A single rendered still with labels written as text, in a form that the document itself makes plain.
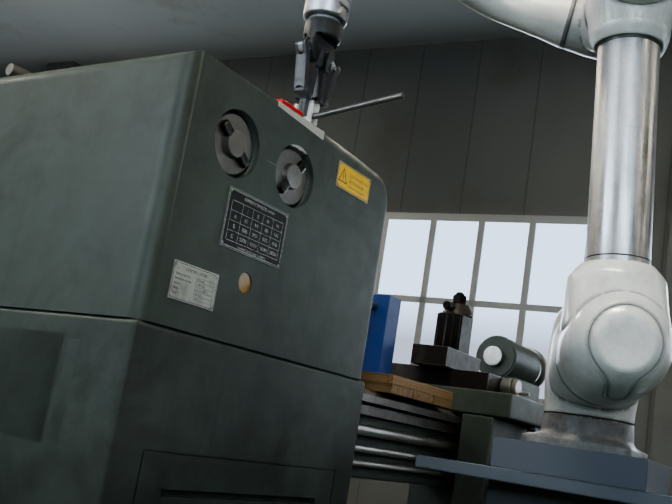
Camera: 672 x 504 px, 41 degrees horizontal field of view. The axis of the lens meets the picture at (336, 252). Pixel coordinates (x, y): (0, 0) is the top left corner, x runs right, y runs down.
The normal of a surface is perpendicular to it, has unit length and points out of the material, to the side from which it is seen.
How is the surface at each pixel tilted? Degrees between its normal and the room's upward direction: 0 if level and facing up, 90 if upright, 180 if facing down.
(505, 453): 90
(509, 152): 90
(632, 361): 92
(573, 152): 90
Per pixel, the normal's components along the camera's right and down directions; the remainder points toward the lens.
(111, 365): -0.53, -0.25
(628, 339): -0.14, -0.12
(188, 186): 0.83, 0.02
